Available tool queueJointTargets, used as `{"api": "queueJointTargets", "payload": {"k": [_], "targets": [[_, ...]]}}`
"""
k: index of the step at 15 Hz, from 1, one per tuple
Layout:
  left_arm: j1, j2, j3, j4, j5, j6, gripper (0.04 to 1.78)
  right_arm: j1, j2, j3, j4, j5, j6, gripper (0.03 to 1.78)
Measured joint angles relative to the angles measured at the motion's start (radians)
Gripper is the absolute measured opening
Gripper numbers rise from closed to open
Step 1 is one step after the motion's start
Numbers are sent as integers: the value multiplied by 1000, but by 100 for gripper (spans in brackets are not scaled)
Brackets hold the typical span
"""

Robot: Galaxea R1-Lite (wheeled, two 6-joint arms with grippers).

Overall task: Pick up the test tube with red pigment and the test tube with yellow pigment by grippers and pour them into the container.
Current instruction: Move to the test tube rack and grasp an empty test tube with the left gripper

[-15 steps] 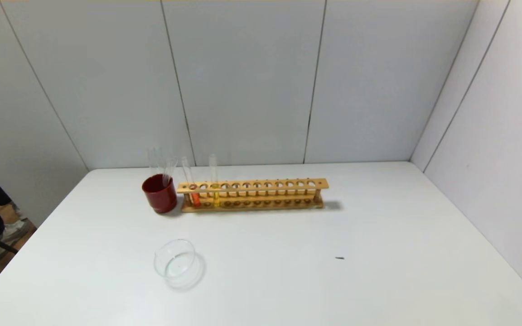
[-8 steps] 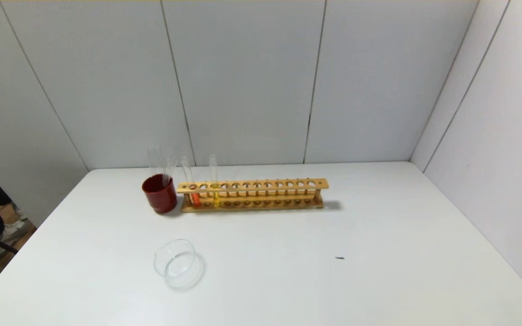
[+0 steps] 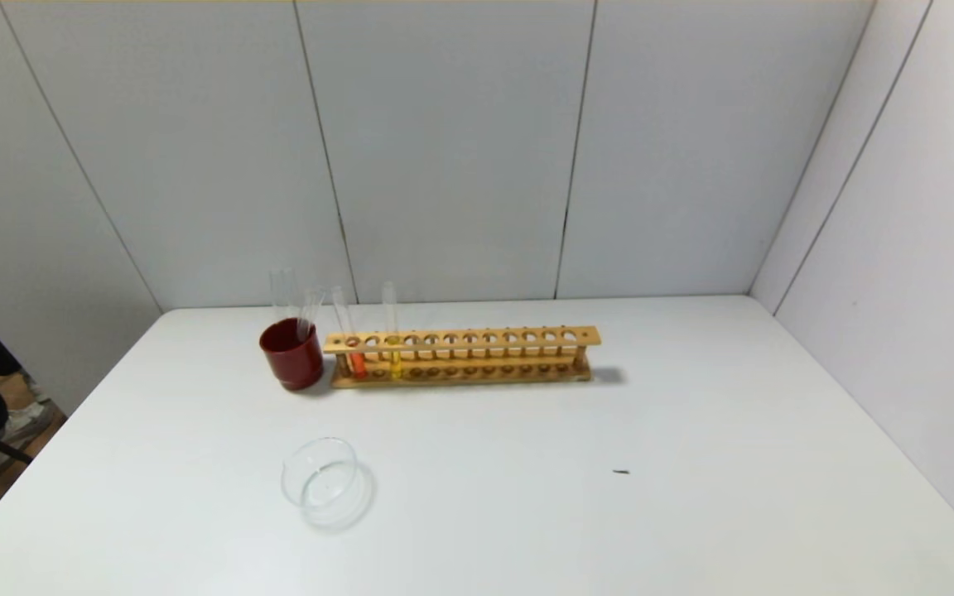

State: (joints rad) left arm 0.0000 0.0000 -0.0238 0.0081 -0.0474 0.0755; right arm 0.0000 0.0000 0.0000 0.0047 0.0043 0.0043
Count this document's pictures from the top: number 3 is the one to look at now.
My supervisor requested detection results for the clear glass beaker dish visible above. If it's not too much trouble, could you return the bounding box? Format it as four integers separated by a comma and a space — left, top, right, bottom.
281, 437, 359, 528

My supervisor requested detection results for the test tube with red pigment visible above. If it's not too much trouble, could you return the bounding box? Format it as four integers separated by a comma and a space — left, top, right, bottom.
331, 286, 368, 380

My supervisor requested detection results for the wooden test tube rack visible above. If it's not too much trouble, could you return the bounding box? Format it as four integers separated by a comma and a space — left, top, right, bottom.
324, 325, 602, 389

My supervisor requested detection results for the grey sneaker shoe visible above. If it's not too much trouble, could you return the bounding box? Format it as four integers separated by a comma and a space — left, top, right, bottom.
0, 401, 54, 474

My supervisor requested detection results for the dark red cylindrical cup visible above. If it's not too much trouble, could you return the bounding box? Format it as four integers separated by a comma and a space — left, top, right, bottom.
259, 318, 325, 392

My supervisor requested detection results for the test tube with yellow pigment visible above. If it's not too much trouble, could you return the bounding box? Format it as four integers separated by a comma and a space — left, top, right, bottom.
383, 281, 403, 381

